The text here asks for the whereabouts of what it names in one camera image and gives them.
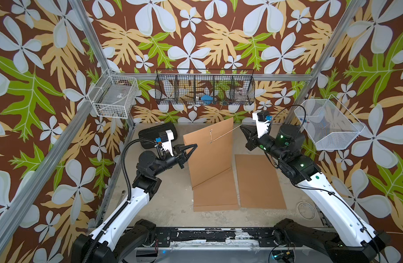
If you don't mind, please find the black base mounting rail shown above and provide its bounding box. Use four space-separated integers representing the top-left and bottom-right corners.
142 227 290 248

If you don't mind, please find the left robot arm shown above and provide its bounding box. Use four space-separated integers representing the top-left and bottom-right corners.
71 144 198 263

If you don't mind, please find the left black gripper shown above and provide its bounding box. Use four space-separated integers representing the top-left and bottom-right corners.
151 143 194 179

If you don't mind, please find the white wire basket left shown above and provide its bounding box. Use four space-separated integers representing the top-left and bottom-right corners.
88 75 139 119

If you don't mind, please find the clear round lid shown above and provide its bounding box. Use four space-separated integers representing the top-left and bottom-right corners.
296 202 316 220

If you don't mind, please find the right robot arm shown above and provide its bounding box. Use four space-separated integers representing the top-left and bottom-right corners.
240 123 390 263

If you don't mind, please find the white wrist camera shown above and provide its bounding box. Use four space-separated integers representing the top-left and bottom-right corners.
253 110 273 138
155 130 175 156

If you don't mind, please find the white mesh basket right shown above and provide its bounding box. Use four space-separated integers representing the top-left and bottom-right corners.
294 95 365 151

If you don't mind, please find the brown file bag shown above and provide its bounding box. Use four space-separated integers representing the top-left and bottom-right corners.
183 119 234 187
193 168 240 212
235 155 287 209

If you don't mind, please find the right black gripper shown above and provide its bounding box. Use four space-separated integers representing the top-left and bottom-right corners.
241 124 289 166

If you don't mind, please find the black wire basket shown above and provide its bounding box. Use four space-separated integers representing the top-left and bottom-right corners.
154 69 255 106

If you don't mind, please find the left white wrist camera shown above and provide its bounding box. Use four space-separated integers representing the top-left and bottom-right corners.
155 130 175 156

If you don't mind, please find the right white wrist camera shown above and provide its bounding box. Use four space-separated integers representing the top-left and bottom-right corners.
253 110 273 138

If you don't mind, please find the blue object in basket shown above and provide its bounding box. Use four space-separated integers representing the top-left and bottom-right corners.
201 95 214 105

